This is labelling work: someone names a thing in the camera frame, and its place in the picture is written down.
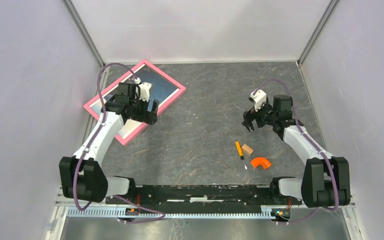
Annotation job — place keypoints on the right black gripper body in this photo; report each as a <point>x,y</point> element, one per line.
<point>267,115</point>

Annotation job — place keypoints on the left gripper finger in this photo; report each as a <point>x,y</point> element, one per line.
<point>152,117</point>
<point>139,117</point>

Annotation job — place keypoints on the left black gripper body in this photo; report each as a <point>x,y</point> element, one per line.
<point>139,106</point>

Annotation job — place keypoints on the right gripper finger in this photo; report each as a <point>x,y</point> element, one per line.
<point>249,126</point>
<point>251,115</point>

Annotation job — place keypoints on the orange handled screwdriver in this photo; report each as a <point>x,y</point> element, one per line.
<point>241,154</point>

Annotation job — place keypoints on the pink wooden photo frame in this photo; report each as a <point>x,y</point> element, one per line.
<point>165,89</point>

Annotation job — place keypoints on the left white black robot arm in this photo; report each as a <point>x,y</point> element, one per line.
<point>81,175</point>

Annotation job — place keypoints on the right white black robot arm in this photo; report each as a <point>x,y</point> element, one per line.
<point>326,179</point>

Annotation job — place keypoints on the small wooden block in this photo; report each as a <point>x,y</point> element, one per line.
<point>247,149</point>

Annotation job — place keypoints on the orange curved pipe piece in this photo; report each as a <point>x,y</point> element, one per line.
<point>261,162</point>

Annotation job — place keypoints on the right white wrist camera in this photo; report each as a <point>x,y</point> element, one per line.
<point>259,98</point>

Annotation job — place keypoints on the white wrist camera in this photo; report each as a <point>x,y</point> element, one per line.
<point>259,98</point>
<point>143,89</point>

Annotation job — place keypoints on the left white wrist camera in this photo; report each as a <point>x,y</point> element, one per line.
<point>143,89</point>

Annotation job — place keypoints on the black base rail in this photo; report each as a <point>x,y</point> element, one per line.
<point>207,199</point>

